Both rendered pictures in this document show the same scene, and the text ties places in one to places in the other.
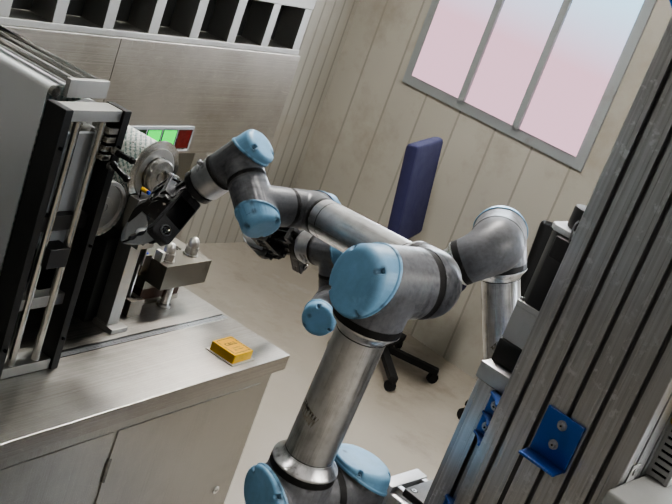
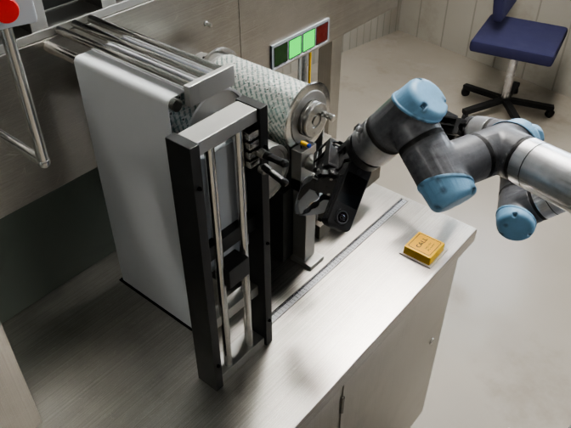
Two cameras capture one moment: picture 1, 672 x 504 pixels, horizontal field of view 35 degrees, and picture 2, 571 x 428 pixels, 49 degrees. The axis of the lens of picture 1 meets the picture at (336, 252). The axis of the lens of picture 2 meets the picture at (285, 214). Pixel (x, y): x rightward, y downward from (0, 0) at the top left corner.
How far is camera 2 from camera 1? 1.09 m
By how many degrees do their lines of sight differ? 23
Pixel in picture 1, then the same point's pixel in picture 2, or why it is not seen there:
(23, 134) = (162, 154)
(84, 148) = (228, 160)
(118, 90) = (250, 19)
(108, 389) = (325, 352)
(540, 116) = not seen: outside the picture
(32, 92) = (154, 109)
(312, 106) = not seen: outside the picture
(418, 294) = not seen: outside the picture
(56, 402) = (281, 394)
